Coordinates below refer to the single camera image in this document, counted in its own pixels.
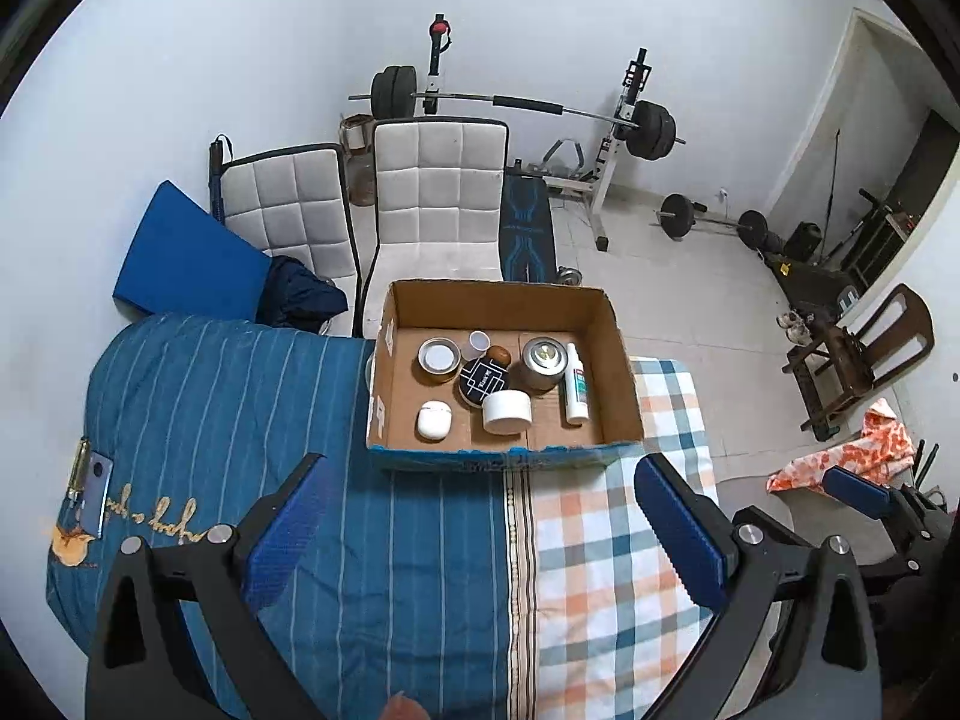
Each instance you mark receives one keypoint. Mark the white tube green red label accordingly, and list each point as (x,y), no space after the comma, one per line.
(576,396)

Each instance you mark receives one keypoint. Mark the brown wooden chair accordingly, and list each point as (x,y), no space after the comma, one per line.
(838,368)

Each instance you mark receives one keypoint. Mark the blue foam mat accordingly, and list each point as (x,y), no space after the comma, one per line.
(182,260)

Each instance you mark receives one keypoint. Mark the white weight bench rack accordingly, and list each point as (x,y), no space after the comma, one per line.
(591,184)

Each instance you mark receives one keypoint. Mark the white quilted chair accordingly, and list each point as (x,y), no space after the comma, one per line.
(294,201)
(438,191)

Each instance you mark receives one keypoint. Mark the dark blue crumpled cloth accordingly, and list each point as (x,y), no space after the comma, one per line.
(293,297)

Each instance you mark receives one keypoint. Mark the silver metal can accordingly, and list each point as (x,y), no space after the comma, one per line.
(543,363)

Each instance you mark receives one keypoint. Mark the printed cardboard box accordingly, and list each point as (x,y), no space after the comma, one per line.
(511,314)

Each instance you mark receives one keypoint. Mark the silver tin with white lid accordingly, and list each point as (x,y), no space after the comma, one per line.
(439,357)

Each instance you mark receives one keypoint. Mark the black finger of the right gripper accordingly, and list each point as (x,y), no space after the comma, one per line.
(918,530)

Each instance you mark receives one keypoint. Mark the left white quilted chair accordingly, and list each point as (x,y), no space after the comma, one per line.
(294,201)

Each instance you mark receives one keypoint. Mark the white round jar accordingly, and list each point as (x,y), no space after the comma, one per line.
(507,412)

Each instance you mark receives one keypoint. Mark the right white quilted chair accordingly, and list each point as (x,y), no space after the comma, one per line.
(438,191)

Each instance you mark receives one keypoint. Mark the black blue bench pad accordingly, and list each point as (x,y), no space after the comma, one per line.
(526,241)

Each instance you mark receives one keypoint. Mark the white plastic cup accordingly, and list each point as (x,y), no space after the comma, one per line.
(475,346)

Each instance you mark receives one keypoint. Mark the black exercise machine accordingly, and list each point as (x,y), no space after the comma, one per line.
(826,286)

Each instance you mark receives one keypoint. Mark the orange white patterned cloth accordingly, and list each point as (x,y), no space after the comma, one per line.
(882,451)

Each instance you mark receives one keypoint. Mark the dark round patterned tin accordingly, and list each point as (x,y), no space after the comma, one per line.
(479,378)

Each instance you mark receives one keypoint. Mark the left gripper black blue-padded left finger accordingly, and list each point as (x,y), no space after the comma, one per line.
(143,662)

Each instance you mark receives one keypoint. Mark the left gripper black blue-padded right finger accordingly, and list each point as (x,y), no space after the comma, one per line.
(824,663)

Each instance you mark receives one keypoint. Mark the white rounded earbuds case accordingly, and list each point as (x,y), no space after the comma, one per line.
(433,421)

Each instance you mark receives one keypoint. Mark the blue striped bed cover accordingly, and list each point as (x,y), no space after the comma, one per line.
(538,594)

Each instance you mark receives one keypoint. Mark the barbell on rack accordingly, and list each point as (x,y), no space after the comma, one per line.
(649,131)

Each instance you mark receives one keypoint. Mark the brown walnut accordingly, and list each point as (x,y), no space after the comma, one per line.
(499,355)

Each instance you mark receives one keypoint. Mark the barbell on floor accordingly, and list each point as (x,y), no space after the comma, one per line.
(677,216)

